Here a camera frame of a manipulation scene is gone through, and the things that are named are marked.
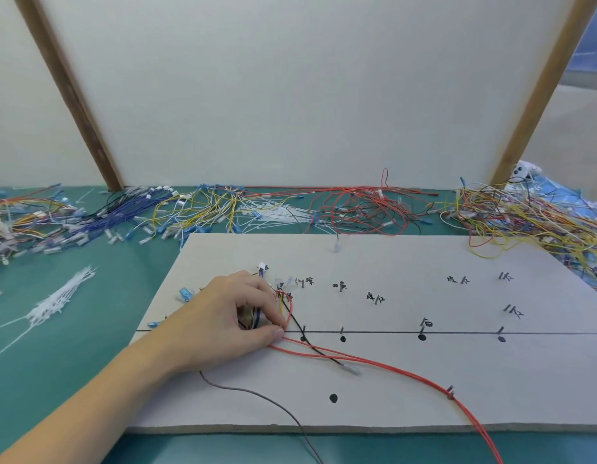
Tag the green table mat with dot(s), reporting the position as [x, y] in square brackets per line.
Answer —
[110, 294]

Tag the person's left thumb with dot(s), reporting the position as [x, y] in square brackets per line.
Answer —
[264, 339]

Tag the white plug connector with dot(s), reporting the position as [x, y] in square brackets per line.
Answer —
[262, 270]

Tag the blue plastic sheet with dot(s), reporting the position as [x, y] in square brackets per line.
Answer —
[562, 189]

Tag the blue insulated terminal pair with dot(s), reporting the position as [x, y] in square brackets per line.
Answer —
[185, 295]

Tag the person's left forearm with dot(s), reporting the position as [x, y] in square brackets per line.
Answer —
[85, 405]

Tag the white wiring board with markings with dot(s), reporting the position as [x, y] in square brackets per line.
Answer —
[521, 381]

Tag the group of metal nails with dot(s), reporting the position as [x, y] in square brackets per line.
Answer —
[500, 331]

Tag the wooden post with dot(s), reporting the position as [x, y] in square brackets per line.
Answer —
[545, 91]
[71, 96]

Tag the person's left hand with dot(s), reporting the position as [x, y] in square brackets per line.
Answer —
[216, 323]

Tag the clear terminal connector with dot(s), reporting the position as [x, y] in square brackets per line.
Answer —
[336, 246]

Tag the white game controller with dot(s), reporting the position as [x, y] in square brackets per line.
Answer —
[523, 171]

